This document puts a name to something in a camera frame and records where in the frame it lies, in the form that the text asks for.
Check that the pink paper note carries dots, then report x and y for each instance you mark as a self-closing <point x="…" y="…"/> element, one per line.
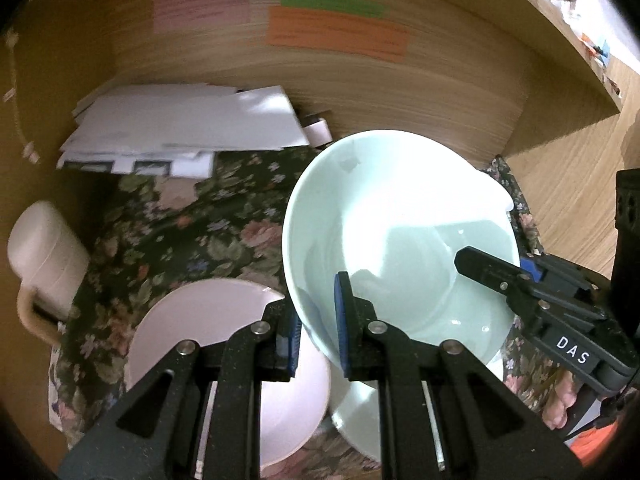
<point x="200" y="2"/>

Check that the white paper card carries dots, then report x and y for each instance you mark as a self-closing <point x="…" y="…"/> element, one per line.
<point x="318" y="132"/>

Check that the pink plate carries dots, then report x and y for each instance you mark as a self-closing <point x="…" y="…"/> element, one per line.
<point x="220" y="320"/>

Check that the orange paper note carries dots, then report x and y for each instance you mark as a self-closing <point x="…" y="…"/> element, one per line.
<point x="335" y="35"/>

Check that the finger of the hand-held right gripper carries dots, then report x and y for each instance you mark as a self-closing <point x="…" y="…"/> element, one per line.
<point x="487" y="270"/>
<point x="530" y="266"/>

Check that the person's right forearm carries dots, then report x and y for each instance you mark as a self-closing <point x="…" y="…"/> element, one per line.
<point x="595" y="447"/>

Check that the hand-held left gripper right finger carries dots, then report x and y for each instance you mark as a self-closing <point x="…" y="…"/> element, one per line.
<point x="341" y="320"/>

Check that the pale green bowl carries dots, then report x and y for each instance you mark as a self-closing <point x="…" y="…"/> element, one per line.
<point x="400" y="220"/>

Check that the dark floral cloth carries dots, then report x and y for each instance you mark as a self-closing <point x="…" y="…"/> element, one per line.
<point x="200" y="240"/>

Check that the small colourful ornaments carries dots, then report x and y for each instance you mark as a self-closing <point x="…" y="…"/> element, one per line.
<point x="597" y="50"/>

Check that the green paper note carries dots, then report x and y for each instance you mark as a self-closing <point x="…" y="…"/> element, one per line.
<point x="330" y="0"/>

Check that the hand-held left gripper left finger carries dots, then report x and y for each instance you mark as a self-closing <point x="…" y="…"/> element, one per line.
<point x="289" y="345"/>

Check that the cream mug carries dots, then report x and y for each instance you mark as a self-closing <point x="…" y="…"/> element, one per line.
<point x="45" y="250"/>

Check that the stack of white papers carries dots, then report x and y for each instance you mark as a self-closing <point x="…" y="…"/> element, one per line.
<point x="190" y="120"/>

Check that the person's right hand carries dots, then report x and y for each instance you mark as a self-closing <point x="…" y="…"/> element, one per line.
<point x="562" y="402"/>

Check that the pale green plate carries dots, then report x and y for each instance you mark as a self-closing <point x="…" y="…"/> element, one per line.
<point x="357" y="415"/>

